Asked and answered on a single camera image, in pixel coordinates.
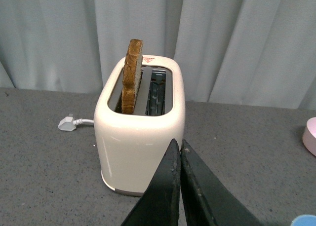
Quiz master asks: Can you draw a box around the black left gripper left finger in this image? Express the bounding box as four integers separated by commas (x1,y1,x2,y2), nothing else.
122,139,181,226

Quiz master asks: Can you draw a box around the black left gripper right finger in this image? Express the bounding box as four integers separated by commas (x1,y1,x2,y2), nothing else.
181,140,262,226

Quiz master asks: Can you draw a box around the cream white toaster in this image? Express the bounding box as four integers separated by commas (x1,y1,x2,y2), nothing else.
94,55,185,196

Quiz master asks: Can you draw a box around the pink plastic bowl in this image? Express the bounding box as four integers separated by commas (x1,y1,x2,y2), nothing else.
302,117,316,156

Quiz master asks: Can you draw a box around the white power plug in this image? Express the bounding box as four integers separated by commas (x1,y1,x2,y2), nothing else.
58,113,77,131

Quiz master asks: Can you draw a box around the toasted bread slice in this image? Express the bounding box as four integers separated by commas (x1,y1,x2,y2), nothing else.
121,39,143,114

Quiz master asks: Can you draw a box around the white pleated curtain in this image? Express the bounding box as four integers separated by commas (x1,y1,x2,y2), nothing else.
0,0,316,110

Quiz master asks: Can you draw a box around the white toaster power cable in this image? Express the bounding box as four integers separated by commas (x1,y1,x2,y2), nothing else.
73,118,95,125

